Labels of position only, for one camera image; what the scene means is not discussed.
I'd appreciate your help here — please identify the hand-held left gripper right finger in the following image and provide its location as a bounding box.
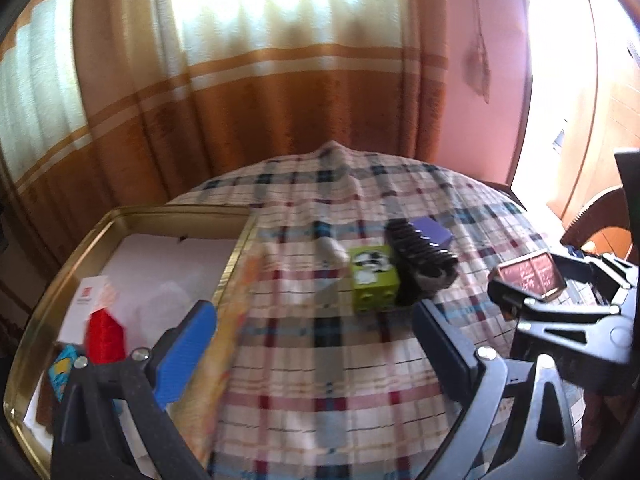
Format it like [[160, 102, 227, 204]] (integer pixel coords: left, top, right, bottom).
[[411, 299, 581, 480]]

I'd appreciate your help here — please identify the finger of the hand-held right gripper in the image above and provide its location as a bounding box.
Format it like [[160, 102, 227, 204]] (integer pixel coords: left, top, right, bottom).
[[550, 251, 640, 306], [487, 277, 640, 397]]

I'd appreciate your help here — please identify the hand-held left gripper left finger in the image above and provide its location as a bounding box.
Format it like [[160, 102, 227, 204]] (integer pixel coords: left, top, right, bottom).
[[51, 299, 218, 480]]

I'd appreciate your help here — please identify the reddish box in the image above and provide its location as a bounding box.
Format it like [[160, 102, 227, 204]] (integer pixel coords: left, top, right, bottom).
[[489, 252, 568, 303]]

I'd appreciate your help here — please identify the red building block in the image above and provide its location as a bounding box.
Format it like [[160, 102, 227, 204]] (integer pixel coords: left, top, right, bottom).
[[82, 307, 126, 363]]

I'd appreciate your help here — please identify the blue building block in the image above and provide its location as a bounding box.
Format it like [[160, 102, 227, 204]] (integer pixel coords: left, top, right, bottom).
[[47, 342, 88, 403]]

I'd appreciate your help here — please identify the gold metal tray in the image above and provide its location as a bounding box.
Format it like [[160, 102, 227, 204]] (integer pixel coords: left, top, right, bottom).
[[2, 205, 258, 480]]

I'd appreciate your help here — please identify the blue patterned cloth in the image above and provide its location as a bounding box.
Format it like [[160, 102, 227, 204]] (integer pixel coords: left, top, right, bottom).
[[562, 242, 601, 261]]

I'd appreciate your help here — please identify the wooden chair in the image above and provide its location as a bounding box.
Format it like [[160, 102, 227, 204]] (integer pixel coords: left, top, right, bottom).
[[560, 180, 640, 261]]

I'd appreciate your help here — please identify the translucent white plastic box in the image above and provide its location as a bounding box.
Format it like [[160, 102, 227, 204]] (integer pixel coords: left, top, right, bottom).
[[132, 282, 201, 351]]

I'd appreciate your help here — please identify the black comb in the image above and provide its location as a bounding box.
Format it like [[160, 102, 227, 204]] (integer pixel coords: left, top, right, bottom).
[[384, 217, 458, 306]]

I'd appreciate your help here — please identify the white tray liner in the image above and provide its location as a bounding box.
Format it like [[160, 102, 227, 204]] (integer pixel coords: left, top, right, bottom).
[[22, 232, 241, 480]]

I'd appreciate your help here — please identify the green box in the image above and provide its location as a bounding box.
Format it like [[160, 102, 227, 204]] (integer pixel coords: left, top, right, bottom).
[[347, 245, 401, 313]]

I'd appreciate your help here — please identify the wooden wardrobe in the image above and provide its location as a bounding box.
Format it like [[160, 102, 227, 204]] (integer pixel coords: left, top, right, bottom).
[[545, 0, 640, 221]]

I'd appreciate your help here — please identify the white box with red logo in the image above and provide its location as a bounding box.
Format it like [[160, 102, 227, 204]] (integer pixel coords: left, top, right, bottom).
[[56, 275, 118, 346]]

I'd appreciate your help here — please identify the purple box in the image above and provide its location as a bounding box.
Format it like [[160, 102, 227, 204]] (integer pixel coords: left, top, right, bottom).
[[412, 216, 453, 253]]

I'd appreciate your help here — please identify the plaid tablecloth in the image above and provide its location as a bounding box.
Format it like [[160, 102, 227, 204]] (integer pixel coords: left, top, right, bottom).
[[165, 140, 601, 480]]

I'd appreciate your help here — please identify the orange striped curtain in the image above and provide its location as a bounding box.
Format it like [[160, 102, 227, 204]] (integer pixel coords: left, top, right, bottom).
[[72, 0, 451, 206], [0, 0, 101, 281]]

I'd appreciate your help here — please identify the brown door frame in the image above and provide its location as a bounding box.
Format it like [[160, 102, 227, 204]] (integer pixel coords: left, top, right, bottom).
[[505, 0, 538, 186]]

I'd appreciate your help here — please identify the hanging cord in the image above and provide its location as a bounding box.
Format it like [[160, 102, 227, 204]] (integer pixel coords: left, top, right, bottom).
[[465, 0, 493, 103]]

